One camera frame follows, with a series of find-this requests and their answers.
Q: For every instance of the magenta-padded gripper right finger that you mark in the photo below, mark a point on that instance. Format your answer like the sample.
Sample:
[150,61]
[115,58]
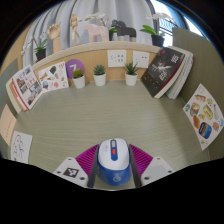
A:
[155,170]

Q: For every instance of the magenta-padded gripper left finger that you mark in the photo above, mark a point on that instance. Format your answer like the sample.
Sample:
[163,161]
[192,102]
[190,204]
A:
[71,171]

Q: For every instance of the white and blue computer mouse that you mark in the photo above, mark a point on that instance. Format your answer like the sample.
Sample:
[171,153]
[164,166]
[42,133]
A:
[113,160]

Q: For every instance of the white mouse pad with drawing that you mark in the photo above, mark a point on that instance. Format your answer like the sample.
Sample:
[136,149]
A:
[21,146]

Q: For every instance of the food sticker sheet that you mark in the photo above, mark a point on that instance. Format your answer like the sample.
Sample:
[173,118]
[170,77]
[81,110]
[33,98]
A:
[205,115]

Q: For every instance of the beige booklet with red text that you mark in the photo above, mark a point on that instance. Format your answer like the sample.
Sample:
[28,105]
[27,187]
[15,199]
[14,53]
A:
[7,125]

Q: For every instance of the small succulent in white pot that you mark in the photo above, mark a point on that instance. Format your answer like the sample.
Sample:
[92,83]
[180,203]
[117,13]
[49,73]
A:
[131,79]
[99,79]
[79,81]

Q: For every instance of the white sticker sheet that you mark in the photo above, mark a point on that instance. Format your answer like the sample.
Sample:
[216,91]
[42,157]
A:
[53,76]

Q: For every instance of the picture-cover book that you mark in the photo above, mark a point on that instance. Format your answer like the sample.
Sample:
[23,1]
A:
[28,85]

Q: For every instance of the white book behind black book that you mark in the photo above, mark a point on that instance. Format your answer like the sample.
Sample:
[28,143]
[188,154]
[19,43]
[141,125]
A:
[183,76]

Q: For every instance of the black-cover book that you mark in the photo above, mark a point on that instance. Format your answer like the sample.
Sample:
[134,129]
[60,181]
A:
[161,71]

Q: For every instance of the red-spined book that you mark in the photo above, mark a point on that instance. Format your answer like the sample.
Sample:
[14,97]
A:
[14,89]

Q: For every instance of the round purple sign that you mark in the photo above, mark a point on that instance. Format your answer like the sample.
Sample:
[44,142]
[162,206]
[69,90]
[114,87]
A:
[71,66]

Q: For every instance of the light wooden desk shelf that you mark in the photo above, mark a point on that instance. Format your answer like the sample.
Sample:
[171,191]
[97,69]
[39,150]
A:
[90,55]

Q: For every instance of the grey-green desk partition panel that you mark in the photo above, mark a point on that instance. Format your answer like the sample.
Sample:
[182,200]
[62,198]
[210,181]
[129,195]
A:
[203,60]
[8,71]

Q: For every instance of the white orchid in black pot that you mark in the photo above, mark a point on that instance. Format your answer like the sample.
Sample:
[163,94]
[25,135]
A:
[157,40]
[40,54]

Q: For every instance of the pink horse figure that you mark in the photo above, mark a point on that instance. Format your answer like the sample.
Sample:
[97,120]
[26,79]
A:
[96,32]

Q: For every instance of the white orchid behind pink horse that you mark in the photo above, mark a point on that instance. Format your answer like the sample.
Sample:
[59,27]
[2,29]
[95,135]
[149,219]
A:
[112,34]

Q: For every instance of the black horse figure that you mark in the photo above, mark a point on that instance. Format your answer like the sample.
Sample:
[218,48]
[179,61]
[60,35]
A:
[125,30]

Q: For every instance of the wooden artist mannequin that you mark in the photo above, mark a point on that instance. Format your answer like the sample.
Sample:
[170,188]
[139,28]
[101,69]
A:
[74,25]

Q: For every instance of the window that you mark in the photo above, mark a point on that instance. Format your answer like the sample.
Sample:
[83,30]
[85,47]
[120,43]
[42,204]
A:
[166,23]

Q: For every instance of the grey curtain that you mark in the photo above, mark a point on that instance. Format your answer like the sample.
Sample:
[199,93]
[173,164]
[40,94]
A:
[60,13]

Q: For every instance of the white wall socket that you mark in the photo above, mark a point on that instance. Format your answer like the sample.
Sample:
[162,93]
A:
[116,58]
[141,59]

